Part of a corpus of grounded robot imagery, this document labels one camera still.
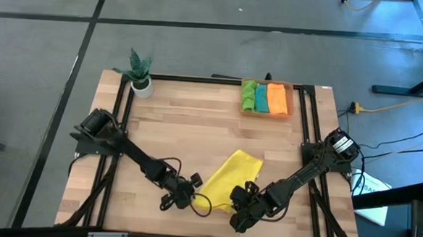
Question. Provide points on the translucent orange plastic basket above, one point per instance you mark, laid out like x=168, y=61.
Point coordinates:
x=291, y=97

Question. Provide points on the black aluminium table frame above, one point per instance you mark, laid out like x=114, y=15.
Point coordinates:
x=199, y=79

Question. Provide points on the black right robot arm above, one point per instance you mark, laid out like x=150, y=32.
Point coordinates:
x=302, y=177

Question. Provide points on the black diagonal brace bar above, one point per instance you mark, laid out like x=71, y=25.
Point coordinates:
x=388, y=198

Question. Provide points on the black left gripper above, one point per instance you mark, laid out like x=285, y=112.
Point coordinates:
x=182, y=195

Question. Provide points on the green microfiber towel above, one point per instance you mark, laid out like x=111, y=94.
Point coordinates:
x=249, y=95

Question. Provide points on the orange microfiber towel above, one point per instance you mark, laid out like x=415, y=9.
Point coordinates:
x=277, y=99

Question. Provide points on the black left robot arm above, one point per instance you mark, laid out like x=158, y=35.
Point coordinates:
x=140, y=158

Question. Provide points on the white printed paper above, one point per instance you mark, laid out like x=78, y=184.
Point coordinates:
x=371, y=214

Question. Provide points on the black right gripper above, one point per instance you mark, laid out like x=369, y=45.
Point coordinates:
x=250, y=205

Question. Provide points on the potted green plant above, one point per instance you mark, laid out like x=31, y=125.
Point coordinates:
x=142, y=87

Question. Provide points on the teal microfiber towel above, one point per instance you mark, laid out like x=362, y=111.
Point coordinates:
x=262, y=98

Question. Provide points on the yellow microfiber towel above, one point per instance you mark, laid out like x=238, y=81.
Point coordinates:
x=230, y=174

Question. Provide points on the small black knob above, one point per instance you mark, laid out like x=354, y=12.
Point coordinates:
x=268, y=77

